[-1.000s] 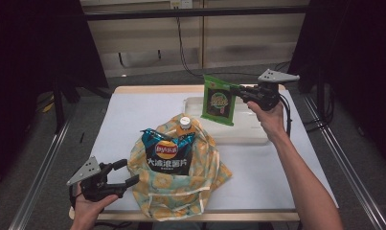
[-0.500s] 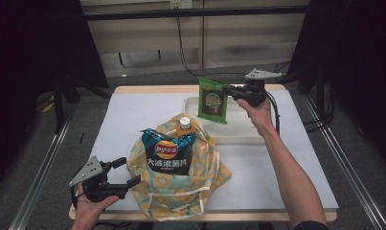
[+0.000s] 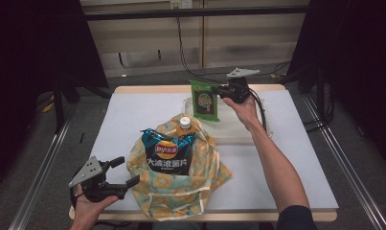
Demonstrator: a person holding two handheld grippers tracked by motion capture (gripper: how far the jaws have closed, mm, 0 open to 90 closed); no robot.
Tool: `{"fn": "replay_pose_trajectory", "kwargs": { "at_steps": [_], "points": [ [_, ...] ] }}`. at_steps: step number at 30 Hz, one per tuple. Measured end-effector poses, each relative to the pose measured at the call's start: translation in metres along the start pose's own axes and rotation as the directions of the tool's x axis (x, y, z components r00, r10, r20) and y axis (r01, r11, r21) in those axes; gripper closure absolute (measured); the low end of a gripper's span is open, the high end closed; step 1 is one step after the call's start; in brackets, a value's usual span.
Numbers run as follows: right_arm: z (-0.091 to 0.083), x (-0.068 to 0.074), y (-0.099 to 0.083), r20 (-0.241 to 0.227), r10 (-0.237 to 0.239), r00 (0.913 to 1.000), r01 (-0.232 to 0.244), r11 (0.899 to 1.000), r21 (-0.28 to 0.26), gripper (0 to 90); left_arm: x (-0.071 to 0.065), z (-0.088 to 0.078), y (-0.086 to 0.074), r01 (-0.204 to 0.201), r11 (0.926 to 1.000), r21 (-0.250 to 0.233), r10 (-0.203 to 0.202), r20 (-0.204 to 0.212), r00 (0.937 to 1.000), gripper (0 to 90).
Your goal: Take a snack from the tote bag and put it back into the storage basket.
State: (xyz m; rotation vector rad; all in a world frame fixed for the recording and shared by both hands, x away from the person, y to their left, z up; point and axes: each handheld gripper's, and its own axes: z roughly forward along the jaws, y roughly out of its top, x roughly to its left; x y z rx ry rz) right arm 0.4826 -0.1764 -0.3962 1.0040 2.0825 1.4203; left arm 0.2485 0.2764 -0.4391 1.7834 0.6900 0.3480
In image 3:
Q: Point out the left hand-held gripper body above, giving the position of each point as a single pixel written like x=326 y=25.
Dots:
x=93 y=183

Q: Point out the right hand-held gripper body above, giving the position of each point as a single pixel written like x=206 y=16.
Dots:
x=238 y=89

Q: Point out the green seaweed snack packet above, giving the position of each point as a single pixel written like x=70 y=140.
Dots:
x=205 y=102

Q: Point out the white plastic tray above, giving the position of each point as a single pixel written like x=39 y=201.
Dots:
x=232 y=131

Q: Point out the blue and black chips bag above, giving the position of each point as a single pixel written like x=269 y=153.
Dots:
x=168 y=153

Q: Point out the orange juice bottle white cap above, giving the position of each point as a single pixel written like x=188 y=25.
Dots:
x=185 y=126

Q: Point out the citrus print cloth bag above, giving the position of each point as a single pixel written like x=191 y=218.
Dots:
x=181 y=191

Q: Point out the person's right hand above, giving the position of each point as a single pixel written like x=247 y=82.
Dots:
x=245 y=111

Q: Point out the person's left hand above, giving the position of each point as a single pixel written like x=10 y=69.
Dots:
x=91 y=209

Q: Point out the wooden desk with dark edge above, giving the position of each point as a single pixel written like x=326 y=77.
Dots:
x=193 y=13

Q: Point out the black metal stand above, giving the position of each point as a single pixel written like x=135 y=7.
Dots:
x=58 y=105

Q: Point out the black curtain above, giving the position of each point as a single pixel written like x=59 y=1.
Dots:
x=356 y=64
x=27 y=64

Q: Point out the aluminium floor rail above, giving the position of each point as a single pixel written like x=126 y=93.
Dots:
x=350 y=166
x=40 y=175

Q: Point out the white wall socket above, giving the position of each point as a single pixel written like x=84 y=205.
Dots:
x=181 y=4

